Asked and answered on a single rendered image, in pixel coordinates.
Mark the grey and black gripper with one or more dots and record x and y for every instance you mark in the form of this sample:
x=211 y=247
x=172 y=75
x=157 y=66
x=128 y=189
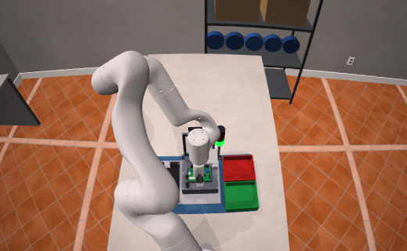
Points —
x=199 y=172

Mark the red bin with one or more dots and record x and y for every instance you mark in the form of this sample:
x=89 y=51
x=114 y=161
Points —
x=238 y=168

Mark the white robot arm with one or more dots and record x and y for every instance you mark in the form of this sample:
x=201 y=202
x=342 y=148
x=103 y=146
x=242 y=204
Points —
x=154 y=191

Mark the green open bin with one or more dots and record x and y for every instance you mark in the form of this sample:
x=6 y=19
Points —
x=241 y=194

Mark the green circuit board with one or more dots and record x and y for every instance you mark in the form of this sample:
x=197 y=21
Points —
x=207 y=176

